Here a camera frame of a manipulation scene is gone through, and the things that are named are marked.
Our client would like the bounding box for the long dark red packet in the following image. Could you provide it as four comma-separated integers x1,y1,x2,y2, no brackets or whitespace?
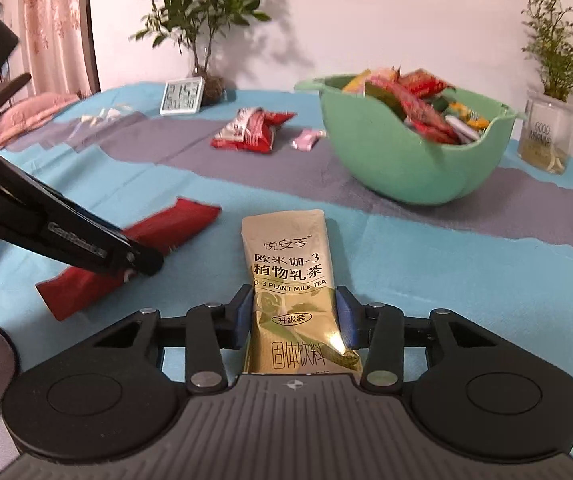
36,198,221,321

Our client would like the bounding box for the gold milk tea packet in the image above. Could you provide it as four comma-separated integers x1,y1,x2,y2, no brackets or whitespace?
241,209,363,377

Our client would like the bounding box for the small red packet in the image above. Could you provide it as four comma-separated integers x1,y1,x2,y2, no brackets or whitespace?
397,68,454,99

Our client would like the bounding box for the blue grey table cloth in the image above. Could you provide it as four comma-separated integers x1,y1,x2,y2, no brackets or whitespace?
0,82,573,375

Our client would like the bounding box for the red white snack bag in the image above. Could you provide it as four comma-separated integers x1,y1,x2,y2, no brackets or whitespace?
210,107,296,154

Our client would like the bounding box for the white digital clock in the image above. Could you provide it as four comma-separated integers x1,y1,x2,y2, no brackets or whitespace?
160,77,205,116

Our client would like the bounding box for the green plastic bowl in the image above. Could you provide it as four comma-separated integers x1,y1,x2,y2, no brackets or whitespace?
294,74,525,206

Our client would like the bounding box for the pink floral curtain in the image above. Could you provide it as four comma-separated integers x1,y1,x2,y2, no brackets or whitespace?
20,0,100,99

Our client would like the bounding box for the small pink candy wrapper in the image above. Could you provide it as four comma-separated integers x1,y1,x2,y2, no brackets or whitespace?
291,129,327,152

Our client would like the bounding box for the leafy potted plant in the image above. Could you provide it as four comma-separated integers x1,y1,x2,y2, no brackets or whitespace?
130,0,271,105

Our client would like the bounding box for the thin plant in glass jar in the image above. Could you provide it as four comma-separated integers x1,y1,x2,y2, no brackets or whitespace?
518,0,573,174

